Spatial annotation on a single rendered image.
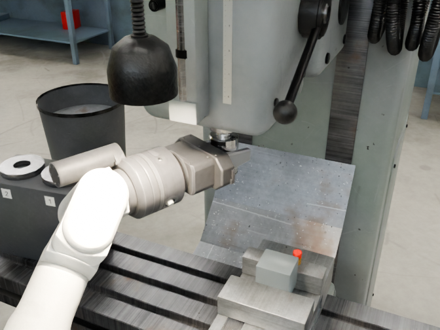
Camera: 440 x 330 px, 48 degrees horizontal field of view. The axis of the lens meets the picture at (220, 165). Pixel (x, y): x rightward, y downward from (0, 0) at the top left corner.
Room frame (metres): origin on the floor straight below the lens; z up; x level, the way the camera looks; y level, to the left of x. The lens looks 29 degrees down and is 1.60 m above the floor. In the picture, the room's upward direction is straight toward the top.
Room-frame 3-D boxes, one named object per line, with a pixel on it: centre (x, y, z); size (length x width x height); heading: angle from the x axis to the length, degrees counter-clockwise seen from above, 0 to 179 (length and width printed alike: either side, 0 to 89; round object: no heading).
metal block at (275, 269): (0.66, -0.10, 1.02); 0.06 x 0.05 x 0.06; 66
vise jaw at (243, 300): (0.61, -0.08, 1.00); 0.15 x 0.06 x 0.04; 66
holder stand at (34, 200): (0.89, 0.36, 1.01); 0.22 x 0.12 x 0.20; 73
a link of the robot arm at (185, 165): (0.64, 0.06, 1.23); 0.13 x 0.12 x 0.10; 41
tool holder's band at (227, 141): (0.70, -0.01, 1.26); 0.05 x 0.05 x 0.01
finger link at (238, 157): (0.68, -0.03, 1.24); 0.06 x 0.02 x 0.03; 130
